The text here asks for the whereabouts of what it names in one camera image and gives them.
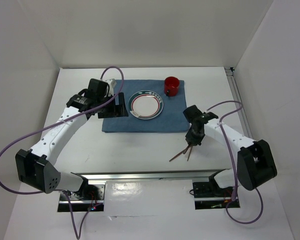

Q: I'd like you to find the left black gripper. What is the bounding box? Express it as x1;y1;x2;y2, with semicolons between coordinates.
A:
97;92;128;119

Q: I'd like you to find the blue cloth placemat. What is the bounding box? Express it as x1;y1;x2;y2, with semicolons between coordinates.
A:
102;79;189;133

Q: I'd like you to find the copper fork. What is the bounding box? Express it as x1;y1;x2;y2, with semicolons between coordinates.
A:
187;145;193;162

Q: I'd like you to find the white plate green red rim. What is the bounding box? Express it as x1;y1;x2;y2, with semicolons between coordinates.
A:
128;90;164;120

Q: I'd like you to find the red mug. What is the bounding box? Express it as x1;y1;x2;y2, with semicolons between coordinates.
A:
164;76;180;97

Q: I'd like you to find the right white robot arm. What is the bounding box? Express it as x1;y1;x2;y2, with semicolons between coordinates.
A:
183;105;278;196

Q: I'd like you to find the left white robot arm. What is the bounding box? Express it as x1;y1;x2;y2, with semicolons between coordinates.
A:
15;78;128;200

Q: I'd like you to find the aluminium rail front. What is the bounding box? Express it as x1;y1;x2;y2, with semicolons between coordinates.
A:
69;169;222;181

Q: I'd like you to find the aluminium rail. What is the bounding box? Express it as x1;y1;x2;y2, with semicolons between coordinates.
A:
69;169;222;181
224;67;253;138

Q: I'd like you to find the aluminium rail right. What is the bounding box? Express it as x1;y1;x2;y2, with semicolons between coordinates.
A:
224;67;253;138

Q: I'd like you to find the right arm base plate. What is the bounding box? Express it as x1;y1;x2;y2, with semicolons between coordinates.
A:
189;181;233;210

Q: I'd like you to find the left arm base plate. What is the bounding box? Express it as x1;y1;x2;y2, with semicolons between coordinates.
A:
57;181;106;213

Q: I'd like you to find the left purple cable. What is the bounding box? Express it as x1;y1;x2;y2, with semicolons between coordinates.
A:
0;65;125;240

